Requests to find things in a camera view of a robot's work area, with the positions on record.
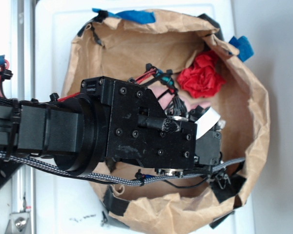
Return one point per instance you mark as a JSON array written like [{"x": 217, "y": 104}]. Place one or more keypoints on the blue tape right piece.
[{"x": 244, "y": 47}]

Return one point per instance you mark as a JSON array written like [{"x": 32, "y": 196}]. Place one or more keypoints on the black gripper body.
[{"x": 142, "y": 133}]

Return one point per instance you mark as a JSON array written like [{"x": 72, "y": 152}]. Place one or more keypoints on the blue tape top piece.
[{"x": 141, "y": 17}]

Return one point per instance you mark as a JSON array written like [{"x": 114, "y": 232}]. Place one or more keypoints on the crumpled red paper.
[{"x": 201, "y": 79}]

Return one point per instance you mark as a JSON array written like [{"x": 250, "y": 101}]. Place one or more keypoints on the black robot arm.
[{"x": 69, "y": 131}]

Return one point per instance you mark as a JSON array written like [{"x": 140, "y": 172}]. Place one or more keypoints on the brown paper bag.
[{"x": 119, "y": 48}]

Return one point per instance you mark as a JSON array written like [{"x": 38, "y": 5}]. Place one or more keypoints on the blue tape piece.
[
  {"x": 141, "y": 17},
  {"x": 244, "y": 47}
]

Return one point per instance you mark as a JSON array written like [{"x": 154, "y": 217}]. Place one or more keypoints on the aluminium frame rail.
[{"x": 22, "y": 65}]

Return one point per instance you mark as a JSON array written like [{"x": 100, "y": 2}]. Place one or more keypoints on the metal corner bracket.
[{"x": 19, "y": 223}]

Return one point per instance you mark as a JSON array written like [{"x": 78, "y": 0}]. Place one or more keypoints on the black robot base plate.
[{"x": 7, "y": 170}]

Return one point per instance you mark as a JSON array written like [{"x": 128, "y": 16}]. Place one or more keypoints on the pink plush bunny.
[{"x": 190, "y": 103}]

